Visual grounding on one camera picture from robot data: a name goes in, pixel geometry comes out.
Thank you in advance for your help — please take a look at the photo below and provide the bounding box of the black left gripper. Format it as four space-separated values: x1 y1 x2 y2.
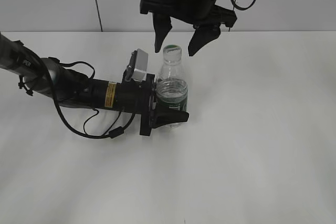
117 73 189 136

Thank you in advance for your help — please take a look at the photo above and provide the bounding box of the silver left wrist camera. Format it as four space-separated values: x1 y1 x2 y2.
124 48 149 82

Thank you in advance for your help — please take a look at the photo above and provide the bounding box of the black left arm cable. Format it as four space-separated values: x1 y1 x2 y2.
39 60 137 138

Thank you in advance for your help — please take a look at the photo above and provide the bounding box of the clear cestbon water bottle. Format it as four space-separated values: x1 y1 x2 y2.
156 59 188 112

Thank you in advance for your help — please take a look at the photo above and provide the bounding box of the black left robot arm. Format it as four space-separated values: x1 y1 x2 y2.
1 35 189 139

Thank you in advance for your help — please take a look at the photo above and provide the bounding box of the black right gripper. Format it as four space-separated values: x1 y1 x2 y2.
140 0 237 57

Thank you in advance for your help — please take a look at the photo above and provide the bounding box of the white green bottle cap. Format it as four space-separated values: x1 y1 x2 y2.
163 45 182 62

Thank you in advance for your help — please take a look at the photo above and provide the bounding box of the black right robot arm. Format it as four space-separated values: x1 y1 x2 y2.
140 0 237 56

